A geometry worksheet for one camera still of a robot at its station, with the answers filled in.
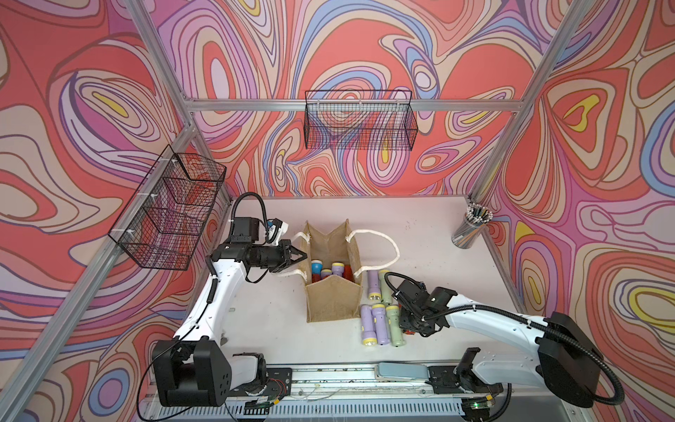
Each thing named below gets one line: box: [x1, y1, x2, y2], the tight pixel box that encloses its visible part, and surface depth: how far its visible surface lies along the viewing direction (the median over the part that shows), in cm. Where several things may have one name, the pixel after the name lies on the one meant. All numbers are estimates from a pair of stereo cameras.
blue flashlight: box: [311, 259, 324, 276], surface depth 97 cm
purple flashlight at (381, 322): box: [370, 304, 389, 346], surface depth 84 cm
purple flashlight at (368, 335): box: [360, 304, 378, 347], surface depth 83 cm
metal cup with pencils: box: [450, 202, 494, 250], surface depth 95 cm
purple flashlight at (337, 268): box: [331, 261, 345, 277], surface depth 93 cm
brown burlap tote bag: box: [277, 218, 400, 323], surface depth 84 cm
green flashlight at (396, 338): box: [385, 305, 407, 348], surface depth 82 cm
